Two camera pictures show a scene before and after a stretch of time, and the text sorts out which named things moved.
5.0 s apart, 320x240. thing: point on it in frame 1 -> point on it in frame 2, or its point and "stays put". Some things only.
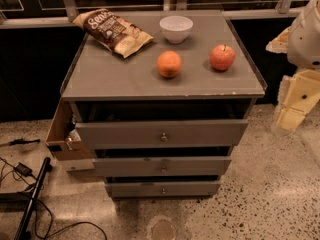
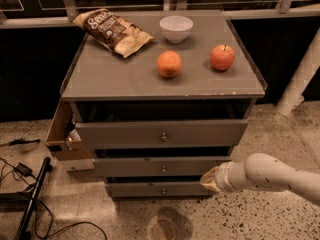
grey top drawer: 165,134 stays put
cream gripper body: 306,40 -> 223,177
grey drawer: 156,166 stays put
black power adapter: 24,169 stays put
